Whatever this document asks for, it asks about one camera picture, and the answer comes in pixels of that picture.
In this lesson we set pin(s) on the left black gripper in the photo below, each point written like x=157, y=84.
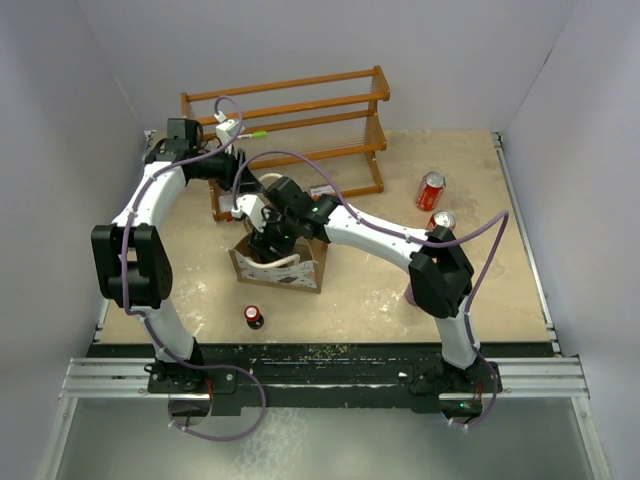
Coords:
x=231, y=167

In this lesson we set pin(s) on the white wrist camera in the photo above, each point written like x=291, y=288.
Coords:
x=248, y=208
x=226, y=130

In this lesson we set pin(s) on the red cola can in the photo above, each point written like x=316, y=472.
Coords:
x=443, y=218
x=430, y=190

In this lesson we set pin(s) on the red cola can back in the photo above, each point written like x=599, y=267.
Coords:
x=430, y=190

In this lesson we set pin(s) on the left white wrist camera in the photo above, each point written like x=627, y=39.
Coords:
x=226, y=130

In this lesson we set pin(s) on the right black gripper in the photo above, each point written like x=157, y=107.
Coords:
x=260, y=243

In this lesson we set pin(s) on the small red-capped dark bottle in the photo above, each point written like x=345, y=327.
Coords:
x=253, y=317

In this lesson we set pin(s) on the red cola can front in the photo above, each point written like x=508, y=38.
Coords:
x=443, y=218

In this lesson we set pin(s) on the green-capped marker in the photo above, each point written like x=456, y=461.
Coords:
x=253, y=135

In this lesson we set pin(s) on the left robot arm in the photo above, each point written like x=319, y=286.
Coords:
x=132, y=266

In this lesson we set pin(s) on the white box under rack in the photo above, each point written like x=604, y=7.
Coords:
x=225, y=204

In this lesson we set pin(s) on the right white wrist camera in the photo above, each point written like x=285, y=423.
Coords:
x=248, y=208

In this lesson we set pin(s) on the canvas tote bag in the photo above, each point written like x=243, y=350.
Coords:
x=303, y=270

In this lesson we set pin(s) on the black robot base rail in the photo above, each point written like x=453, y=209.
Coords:
x=409, y=376

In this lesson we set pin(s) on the purple can front right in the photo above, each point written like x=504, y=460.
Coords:
x=408, y=294

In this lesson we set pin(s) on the orange wooden rack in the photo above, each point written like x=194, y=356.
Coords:
x=332, y=116

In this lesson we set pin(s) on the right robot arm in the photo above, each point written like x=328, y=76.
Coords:
x=440, y=274

